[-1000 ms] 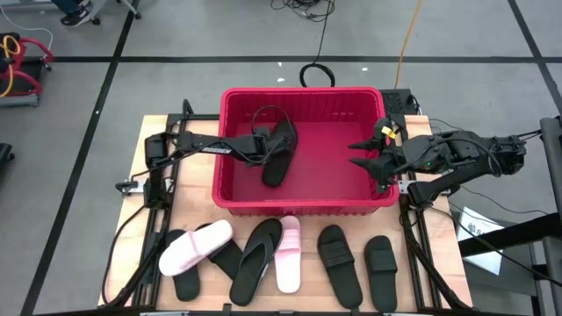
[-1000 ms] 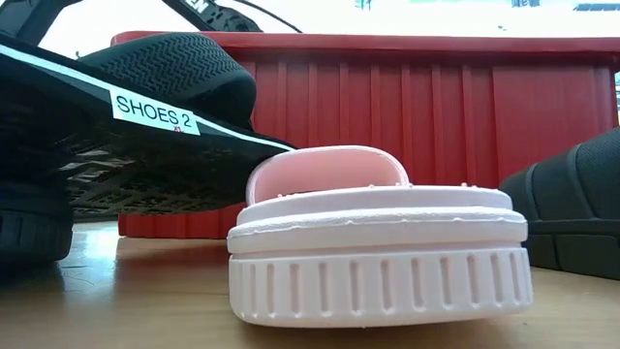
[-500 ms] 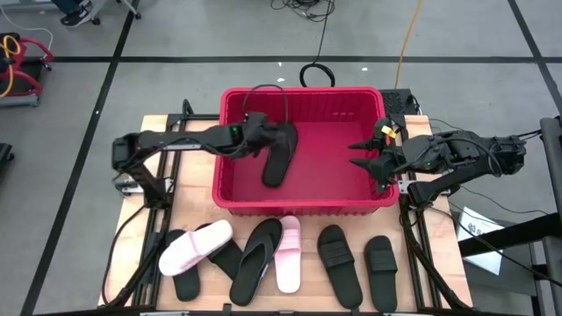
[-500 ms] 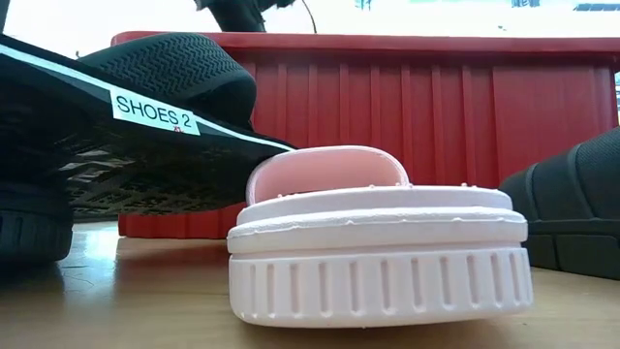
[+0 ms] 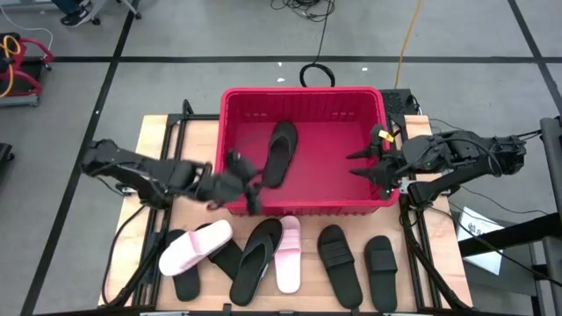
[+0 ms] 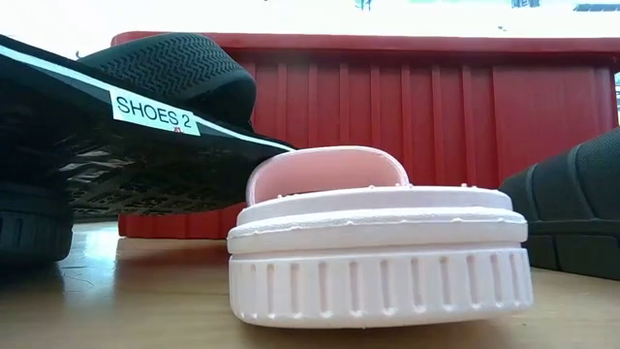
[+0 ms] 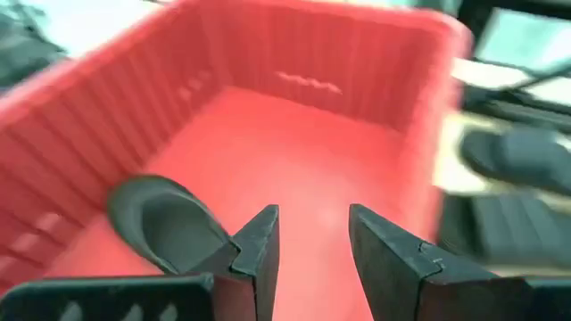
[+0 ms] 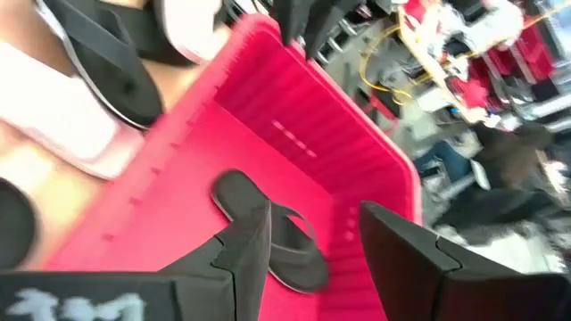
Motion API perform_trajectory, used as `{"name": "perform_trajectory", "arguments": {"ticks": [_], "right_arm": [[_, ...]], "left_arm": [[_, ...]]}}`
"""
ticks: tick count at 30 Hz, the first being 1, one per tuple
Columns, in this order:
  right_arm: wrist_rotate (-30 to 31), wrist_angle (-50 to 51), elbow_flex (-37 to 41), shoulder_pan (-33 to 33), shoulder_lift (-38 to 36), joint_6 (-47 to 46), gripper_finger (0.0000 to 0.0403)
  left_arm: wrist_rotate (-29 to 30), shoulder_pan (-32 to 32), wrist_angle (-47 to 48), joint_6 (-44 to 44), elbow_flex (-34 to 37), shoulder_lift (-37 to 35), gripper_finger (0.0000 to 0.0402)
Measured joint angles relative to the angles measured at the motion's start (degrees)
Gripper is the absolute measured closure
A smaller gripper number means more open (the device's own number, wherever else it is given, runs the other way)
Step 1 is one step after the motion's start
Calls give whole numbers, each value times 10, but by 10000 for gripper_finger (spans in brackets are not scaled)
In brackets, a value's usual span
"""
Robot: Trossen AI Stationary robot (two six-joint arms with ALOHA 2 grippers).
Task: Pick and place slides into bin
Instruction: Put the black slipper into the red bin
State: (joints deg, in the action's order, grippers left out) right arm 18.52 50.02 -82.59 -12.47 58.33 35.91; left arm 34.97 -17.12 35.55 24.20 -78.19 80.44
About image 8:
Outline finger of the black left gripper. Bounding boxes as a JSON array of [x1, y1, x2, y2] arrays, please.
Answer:
[[271, 0, 310, 49], [304, 0, 359, 62]]

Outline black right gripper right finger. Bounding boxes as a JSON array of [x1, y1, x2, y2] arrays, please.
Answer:
[[359, 200, 571, 321]]

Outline yellow hose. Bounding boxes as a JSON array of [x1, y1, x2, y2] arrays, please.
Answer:
[[359, 24, 415, 107]]

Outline black flip-flop sandal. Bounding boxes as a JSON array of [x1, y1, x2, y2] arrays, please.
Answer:
[[209, 169, 331, 295], [37, 0, 167, 131]]

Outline red plastic bin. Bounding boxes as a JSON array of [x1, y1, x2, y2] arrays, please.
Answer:
[[42, 12, 423, 321]]

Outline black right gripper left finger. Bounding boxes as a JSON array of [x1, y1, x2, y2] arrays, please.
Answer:
[[0, 201, 274, 321]]

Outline person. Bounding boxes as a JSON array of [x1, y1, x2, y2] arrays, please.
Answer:
[[468, 122, 557, 193]]

